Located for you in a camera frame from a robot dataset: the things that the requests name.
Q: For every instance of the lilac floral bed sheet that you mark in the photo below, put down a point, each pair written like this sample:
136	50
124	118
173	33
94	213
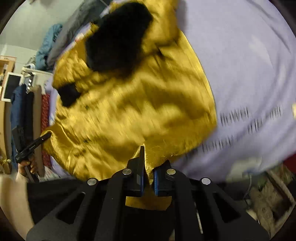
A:
247	51

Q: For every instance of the cream air conditioner unit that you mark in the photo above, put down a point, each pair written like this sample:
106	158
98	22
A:
33	77

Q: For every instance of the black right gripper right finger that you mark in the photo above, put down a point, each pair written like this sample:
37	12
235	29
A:
203	211

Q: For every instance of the white framed monitor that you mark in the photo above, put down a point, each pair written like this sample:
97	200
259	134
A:
11	82

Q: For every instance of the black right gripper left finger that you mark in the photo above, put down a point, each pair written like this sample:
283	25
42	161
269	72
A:
91	211

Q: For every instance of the dark blue garment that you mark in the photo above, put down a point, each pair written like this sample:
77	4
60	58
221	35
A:
21	116

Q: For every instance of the red floral patterned cloth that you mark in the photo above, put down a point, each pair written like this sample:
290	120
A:
44	125

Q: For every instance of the person's left forearm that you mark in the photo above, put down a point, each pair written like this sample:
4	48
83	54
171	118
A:
15	204

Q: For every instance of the person's left hand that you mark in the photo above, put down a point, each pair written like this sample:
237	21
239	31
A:
30	164

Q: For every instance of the grey and teal bedding pile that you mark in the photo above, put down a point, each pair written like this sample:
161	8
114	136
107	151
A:
59	36

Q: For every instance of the wooden shelf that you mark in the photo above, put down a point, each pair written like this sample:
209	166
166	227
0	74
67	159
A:
7	65

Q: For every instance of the beige woven basket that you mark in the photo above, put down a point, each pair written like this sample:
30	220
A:
271	199

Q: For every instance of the golden yellow satin jacket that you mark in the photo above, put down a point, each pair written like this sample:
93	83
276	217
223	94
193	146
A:
133	81

